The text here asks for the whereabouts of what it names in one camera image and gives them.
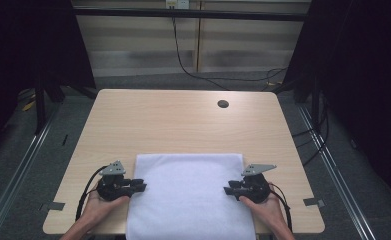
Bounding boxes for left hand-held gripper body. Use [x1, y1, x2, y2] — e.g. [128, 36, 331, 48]
[96, 160, 134, 202]

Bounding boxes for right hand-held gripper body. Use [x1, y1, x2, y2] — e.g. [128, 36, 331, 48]
[239, 163, 278, 204]

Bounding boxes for white cloth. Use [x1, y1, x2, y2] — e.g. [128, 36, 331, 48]
[125, 153, 257, 240]

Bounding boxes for person's left hand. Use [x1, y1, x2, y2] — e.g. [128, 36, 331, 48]
[77, 190, 131, 232]

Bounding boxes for person's right hand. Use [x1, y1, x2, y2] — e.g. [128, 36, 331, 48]
[238, 181, 289, 232]

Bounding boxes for grey tape piece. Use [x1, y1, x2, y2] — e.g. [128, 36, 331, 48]
[304, 197, 326, 208]
[47, 201, 66, 212]

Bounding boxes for black metal stand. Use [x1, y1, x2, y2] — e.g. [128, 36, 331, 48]
[34, 74, 48, 136]

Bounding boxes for dark curtain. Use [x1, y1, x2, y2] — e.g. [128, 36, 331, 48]
[282, 0, 391, 208]
[0, 0, 96, 161]

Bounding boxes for black horizontal bar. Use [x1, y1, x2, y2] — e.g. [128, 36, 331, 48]
[72, 8, 312, 23]

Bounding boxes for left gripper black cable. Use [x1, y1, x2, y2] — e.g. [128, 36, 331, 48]
[75, 165, 108, 222]

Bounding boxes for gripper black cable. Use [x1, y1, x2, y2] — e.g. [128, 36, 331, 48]
[75, 165, 108, 222]
[269, 182, 294, 233]

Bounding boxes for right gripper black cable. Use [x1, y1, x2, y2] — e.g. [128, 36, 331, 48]
[269, 182, 294, 233]

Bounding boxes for metal floor rail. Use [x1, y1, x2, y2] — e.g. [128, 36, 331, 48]
[0, 106, 59, 240]
[297, 104, 379, 240]

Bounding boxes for black floor cables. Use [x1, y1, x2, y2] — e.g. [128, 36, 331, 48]
[291, 98, 331, 167]

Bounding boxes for long black power cable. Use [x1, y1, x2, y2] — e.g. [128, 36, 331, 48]
[171, 8, 288, 92]

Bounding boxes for white wall power outlet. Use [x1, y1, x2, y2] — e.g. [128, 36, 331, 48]
[165, 0, 191, 10]

